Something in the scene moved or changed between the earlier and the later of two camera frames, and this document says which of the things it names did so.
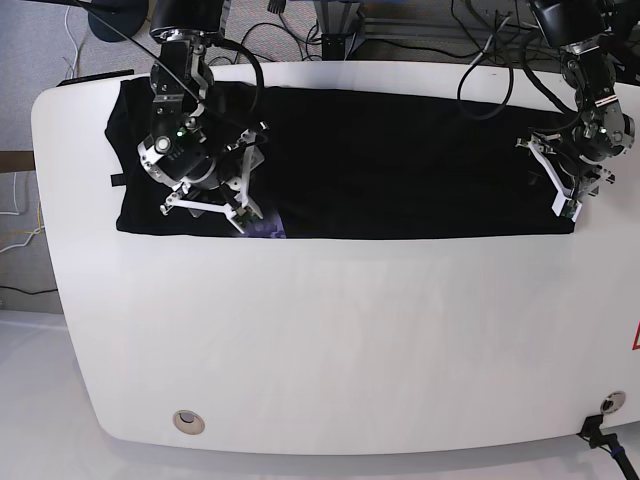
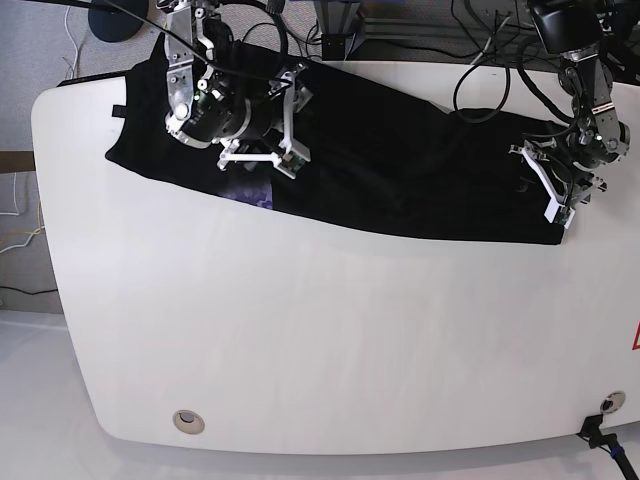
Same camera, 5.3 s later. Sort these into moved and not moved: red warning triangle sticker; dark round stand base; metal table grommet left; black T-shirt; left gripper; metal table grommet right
Moved: left gripper; black T-shirt
Not moved: red warning triangle sticker; metal table grommet left; metal table grommet right; dark round stand base
